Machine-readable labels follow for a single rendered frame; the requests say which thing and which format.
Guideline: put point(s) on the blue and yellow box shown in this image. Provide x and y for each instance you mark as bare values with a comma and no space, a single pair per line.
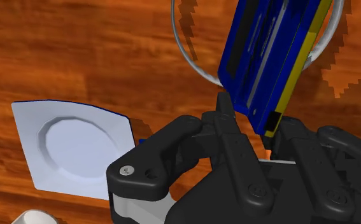
261,77

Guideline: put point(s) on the white plate with blue rim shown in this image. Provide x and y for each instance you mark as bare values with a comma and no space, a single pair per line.
80,145

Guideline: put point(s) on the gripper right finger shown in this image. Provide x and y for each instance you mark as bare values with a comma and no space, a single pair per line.
313,167

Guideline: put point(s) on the white round object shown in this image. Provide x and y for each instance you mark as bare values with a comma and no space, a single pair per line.
34,217

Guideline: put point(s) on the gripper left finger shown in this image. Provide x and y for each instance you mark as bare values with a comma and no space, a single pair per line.
229,145

